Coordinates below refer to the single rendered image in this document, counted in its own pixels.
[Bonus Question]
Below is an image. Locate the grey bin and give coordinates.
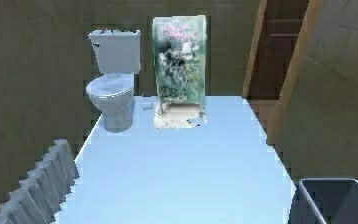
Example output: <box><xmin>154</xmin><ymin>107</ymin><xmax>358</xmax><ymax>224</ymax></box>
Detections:
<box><xmin>287</xmin><ymin>177</ymin><xmax>358</xmax><ymax>224</ymax></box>

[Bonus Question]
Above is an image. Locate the white toilet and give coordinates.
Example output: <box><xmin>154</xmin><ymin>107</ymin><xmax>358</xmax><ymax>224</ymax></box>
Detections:
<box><xmin>85</xmin><ymin>28</ymin><xmax>142</xmax><ymax>133</ymax></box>

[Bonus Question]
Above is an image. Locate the brown wooden door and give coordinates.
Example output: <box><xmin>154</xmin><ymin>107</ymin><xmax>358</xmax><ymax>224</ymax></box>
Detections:
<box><xmin>242</xmin><ymin>0</ymin><xmax>321</xmax><ymax>146</ymax></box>

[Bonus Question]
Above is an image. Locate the grey ribbed radiator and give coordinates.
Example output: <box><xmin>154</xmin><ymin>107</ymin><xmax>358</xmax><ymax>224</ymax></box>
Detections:
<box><xmin>0</xmin><ymin>138</ymin><xmax>80</xmax><ymax>224</ymax></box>

